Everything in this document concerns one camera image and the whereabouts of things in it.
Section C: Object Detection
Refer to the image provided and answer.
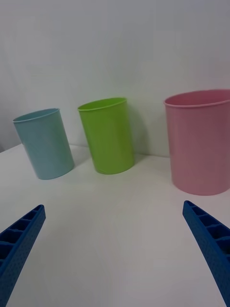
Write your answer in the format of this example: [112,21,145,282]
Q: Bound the green plastic bin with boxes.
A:
[77,96,135,175]

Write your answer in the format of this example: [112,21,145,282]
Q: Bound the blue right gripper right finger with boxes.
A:
[182,200,230,307]

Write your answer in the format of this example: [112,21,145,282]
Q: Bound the pink plastic bin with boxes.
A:
[163,89,230,196]

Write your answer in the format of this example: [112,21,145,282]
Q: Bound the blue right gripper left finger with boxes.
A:
[0,204,46,307]

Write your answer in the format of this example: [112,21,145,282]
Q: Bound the pale blue plastic bin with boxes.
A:
[12,108,75,180]

